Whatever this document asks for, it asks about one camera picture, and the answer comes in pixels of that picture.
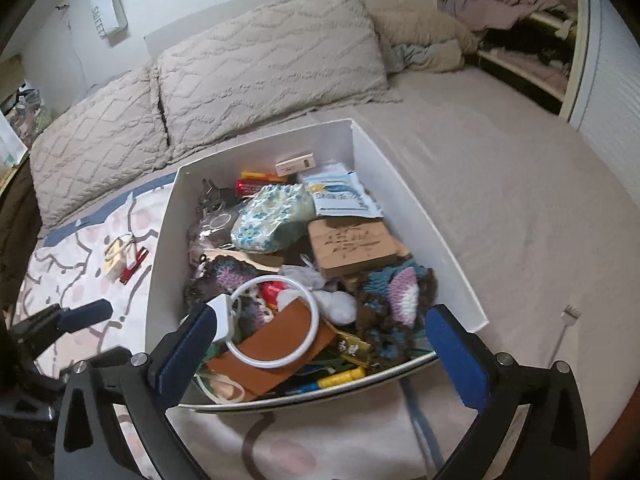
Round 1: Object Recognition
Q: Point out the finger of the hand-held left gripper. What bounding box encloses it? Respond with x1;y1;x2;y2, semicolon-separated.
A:
10;298;113;349

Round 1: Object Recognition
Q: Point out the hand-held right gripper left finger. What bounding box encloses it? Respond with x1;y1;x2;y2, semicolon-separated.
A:
52;302;221;480

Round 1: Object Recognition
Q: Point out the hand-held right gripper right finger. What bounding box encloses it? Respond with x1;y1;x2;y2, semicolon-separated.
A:
424;302;593;480

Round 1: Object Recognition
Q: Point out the white ring with cable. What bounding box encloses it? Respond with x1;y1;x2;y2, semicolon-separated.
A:
206;275;320;369

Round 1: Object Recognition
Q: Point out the blue and yellow stick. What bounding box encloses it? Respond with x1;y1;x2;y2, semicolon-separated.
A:
280;366;367;396

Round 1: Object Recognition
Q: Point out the blue and white packet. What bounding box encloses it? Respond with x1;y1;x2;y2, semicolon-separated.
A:
300;170;385;220

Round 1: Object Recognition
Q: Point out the white storage box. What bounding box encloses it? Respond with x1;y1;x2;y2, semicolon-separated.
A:
145;117;489;414

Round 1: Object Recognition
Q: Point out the small yellow box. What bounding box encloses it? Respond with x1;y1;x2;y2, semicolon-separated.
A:
102;239;127;280

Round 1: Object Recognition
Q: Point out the brown leather piece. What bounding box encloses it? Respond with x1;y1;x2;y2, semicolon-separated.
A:
205;305;337;402

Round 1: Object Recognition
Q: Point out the blue brown crochet piece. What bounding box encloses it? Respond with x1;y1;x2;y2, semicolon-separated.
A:
356;264;439;362

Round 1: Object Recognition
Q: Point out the purple crochet piece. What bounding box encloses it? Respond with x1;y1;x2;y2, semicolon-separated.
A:
184;255;282;312

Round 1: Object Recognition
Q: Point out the gold and black packet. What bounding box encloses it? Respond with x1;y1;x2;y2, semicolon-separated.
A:
333;332;372;361

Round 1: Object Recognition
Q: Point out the small metal fork tool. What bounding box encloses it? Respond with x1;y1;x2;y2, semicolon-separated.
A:
546;305;582;367

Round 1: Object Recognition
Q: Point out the round glass lens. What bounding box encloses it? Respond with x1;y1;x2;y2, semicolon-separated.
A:
200;212;234;241

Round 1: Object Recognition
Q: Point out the white cotton ball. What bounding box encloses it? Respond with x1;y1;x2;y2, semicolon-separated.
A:
277;287;359;324

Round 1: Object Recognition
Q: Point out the carved wooden box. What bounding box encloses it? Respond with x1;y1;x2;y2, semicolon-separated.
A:
307;218;399;279

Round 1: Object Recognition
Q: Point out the blue floral cloth pouch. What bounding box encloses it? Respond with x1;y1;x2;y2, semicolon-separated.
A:
230;183;317;254

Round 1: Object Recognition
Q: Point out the beige textured pillow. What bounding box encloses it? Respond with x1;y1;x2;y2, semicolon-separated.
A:
151;0;403;158
30;66;171;226

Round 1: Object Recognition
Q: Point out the red and orange box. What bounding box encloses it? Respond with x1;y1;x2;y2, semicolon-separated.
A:
236;171;290;195

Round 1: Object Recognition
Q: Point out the beige bed sheet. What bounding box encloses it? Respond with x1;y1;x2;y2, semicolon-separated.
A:
350;66;632;461

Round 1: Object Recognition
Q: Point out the small white box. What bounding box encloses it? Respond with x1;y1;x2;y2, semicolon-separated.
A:
274;154;317;177

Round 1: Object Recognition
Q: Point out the open closet shelf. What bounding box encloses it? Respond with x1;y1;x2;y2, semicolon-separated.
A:
435;0;592;122

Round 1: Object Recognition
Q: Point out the grey crumpled cloth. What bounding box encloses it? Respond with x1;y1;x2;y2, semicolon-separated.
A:
389;42;437;75

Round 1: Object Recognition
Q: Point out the white louvered door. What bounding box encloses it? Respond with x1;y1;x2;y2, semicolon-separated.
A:
565;0;640;202

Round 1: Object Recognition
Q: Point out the beige plush cushion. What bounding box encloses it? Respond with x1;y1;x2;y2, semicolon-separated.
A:
372;2;479;72

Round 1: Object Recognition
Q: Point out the pile of pink clothes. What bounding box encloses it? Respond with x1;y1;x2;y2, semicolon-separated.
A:
442;0;576;32

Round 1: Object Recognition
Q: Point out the white hanging wall sign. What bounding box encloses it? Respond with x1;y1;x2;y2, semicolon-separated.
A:
89;0;129;47

